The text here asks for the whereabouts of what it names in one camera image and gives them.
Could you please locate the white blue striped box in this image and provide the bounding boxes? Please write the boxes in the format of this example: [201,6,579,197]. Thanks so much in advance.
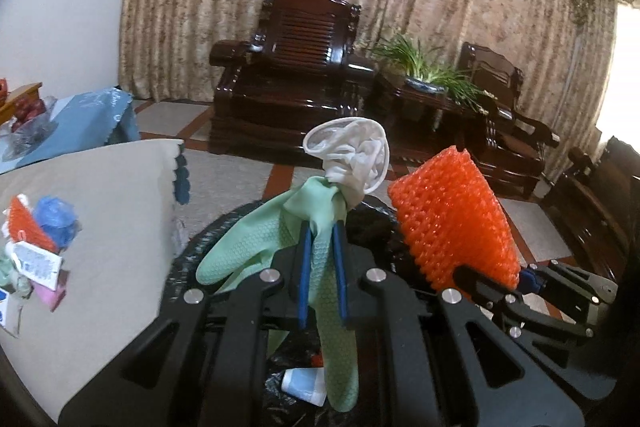
[281,367,326,407]

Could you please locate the orange foam fruit net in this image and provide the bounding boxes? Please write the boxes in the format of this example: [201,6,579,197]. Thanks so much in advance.
[387,146,521,291]

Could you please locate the pink pouch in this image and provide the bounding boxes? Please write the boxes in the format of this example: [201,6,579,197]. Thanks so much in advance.
[32,270,70,312]

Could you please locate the white squeeze tube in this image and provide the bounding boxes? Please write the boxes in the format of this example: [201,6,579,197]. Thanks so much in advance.
[6,242,63,291]

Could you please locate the white blue medicine box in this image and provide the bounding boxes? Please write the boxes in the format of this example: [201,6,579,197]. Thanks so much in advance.
[0,288,23,338]

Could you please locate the black trash bin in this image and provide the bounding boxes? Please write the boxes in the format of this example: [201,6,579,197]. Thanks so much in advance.
[158,198,501,427]

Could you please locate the dark wooden armchair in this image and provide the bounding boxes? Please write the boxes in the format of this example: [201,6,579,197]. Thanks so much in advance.
[458,41,560,200]
[208,0,376,154]

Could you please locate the dark wooden side table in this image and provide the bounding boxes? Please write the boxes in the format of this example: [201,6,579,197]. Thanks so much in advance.
[366,72,486,164]

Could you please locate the blue plastic bag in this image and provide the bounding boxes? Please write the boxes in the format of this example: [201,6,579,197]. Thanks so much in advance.
[32,196,80,251]

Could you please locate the potted green plant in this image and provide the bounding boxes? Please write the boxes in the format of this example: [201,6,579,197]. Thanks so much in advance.
[369,34,495,116]

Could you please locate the blue tablecloth side table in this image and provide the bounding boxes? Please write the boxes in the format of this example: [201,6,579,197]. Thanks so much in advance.
[1,88,141,172]

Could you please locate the glass fruit bowl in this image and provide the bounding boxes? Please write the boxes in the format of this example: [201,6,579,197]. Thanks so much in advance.
[1,112,58,161]

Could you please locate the red apples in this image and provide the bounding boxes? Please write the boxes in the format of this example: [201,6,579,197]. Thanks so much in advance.
[11,98,47,132]

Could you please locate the red ornament on cabinet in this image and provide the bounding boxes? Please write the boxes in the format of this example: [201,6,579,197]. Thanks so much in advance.
[0,78,9,107]

